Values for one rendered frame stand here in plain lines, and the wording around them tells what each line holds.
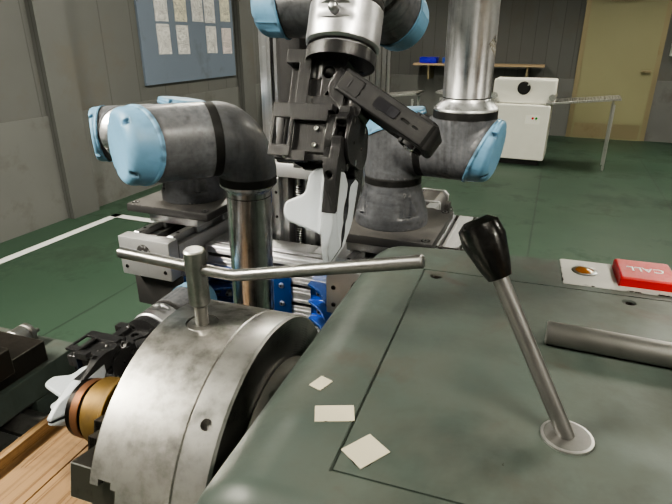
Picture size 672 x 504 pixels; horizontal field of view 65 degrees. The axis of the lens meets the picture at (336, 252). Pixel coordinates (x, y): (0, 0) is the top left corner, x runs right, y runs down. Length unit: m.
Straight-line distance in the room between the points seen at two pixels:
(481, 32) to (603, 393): 0.65
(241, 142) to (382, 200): 0.34
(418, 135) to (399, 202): 0.55
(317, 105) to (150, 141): 0.34
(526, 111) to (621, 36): 2.80
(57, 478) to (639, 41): 9.25
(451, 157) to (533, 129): 6.18
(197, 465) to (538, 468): 0.28
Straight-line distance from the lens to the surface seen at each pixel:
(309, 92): 0.55
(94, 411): 0.72
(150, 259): 0.59
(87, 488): 0.62
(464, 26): 0.97
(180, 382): 0.54
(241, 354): 0.53
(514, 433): 0.42
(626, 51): 9.55
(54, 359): 1.21
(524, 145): 7.19
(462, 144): 0.98
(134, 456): 0.55
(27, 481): 1.01
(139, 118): 0.81
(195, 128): 0.81
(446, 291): 0.61
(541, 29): 9.56
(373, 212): 1.05
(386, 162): 1.03
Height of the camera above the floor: 1.52
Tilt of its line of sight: 22 degrees down
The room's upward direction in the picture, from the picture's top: straight up
